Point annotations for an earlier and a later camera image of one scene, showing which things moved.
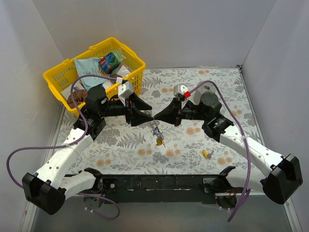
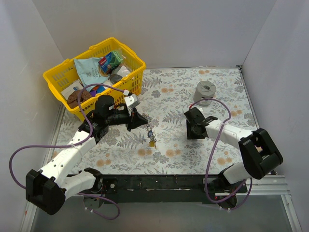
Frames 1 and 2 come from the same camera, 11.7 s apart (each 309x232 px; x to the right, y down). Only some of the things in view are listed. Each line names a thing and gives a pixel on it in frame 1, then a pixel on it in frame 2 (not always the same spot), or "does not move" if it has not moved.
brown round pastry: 80,96 does not move
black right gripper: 179,112 -> 191,126
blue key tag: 156,131 -> 150,133
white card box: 77,86 does not move
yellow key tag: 159,142 -> 152,144
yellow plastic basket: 65,74 does not move
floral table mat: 157,148 does not move
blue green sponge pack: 111,61 does not move
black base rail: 151,189 does not move
